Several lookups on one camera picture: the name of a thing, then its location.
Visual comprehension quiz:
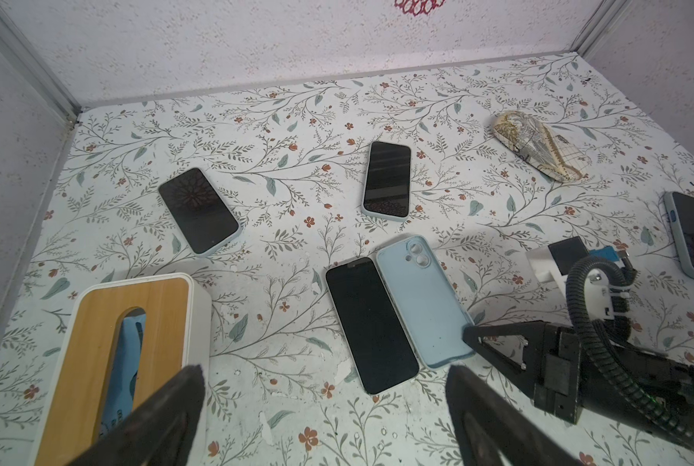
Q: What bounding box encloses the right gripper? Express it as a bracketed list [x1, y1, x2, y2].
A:
[463, 320, 694, 431]

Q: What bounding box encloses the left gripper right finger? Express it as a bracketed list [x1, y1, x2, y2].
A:
[445, 365, 579, 465]

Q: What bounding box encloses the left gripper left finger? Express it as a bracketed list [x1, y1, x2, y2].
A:
[70, 365, 205, 465]

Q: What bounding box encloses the pale green phone case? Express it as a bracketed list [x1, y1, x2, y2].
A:
[375, 235, 474, 369]

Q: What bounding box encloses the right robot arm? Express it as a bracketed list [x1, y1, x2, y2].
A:
[463, 320, 694, 443]

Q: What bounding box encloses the white wooden-top tissue box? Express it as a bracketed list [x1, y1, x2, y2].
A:
[30, 273, 212, 465]

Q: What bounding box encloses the crumpled clear plastic bag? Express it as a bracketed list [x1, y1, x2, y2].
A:
[492, 111, 590, 183]

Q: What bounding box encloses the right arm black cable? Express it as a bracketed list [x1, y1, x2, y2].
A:
[564, 255, 694, 452]

